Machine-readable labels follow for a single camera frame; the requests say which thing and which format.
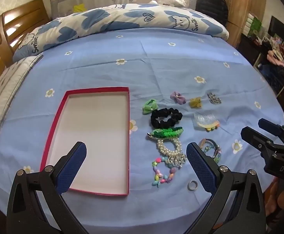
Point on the black puffer jacket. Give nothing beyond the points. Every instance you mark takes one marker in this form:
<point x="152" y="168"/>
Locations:
<point x="211" y="7"/>

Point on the black television screen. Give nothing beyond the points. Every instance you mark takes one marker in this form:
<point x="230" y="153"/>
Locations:
<point x="282" y="28"/>

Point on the white plush blanket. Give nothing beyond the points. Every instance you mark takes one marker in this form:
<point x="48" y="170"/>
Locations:
<point x="170" y="1"/>

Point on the wooden wardrobe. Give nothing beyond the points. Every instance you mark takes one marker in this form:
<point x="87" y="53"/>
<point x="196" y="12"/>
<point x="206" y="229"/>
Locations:
<point x="241" y="0"/>

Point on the yellow green toy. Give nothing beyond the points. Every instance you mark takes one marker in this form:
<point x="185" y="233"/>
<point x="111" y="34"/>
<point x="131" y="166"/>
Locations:
<point x="80" y="7"/>

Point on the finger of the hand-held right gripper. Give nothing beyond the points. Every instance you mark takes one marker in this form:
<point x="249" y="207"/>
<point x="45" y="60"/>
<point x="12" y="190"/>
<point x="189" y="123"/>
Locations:
<point x="255" y="137"/>
<point x="271" y="126"/>

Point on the wooden headboard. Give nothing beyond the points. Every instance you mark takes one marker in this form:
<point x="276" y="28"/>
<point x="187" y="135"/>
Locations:
<point x="17" y="22"/>

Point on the black scrunchie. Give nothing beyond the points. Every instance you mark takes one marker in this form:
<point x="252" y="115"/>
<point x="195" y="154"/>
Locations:
<point x="156" y="120"/>

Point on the yellow hair claw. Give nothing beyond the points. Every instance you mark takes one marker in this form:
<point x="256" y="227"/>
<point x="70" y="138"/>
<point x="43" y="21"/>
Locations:
<point x="196" y="102"/>

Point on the green braided hair clip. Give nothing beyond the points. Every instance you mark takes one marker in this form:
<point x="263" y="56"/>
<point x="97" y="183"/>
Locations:
<point x="167" y="132"/>

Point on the clear hair comb with fruits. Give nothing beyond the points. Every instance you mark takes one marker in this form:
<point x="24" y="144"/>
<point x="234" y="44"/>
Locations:
<point x="204" y="121"/>

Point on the red shallow cardboard box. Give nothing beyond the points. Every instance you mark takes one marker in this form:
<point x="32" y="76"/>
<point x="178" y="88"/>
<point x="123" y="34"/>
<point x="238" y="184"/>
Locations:
<point x="95" y="131"/>

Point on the blue heart print duvet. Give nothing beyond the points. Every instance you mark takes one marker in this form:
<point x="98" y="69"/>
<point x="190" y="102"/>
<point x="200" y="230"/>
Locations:
<point x="122" y="19"/>

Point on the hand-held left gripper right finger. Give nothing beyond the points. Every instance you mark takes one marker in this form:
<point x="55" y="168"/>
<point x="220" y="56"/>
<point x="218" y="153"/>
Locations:
<point x="201" y="168"/>

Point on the person's right forearm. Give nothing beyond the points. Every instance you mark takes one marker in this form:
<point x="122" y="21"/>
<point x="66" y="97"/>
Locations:
<point x="277" y="197"/>

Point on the silver crown hair comb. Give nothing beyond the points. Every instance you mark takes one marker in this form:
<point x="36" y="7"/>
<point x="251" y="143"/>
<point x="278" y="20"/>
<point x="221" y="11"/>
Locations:
<point x="213" y="98"/>

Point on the stack of green white boxes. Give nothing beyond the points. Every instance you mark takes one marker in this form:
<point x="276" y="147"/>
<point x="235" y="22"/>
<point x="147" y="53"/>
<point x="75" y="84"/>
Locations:
<point x="252" y="24"/>

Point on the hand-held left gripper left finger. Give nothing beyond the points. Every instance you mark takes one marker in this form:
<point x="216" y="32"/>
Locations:
<point x="71" y="165"/>

